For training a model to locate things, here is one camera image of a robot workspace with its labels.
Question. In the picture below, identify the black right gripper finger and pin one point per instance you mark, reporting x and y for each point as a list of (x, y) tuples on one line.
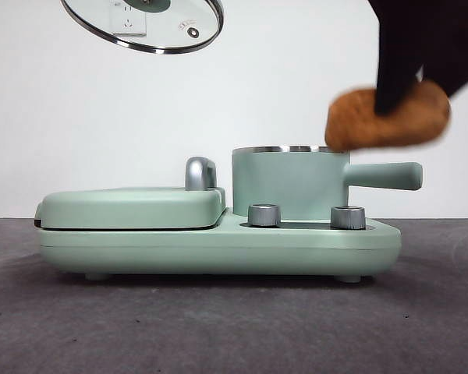
[(398, 46), (456, 39)]

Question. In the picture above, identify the brown potato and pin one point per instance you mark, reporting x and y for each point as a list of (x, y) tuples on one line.
[(359, 124)]

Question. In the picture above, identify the glass lid with green knob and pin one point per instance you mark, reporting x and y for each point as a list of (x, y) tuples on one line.
[(164, 35)]

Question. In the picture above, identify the mint green steamer pot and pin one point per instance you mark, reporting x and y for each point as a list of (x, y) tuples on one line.
[(292, 183)]

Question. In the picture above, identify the silver control knob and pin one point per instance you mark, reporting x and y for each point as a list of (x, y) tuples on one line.
[(348, 217), (263, 215)]

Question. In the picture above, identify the mint green breakfast machine base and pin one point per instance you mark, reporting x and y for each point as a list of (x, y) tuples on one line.
[(218, 253)]

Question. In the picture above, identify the mint green griddle cover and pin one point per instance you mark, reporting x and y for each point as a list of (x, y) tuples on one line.
[(121, 210)]

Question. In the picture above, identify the white wall socket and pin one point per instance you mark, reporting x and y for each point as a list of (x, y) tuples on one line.
[(126, 23)]

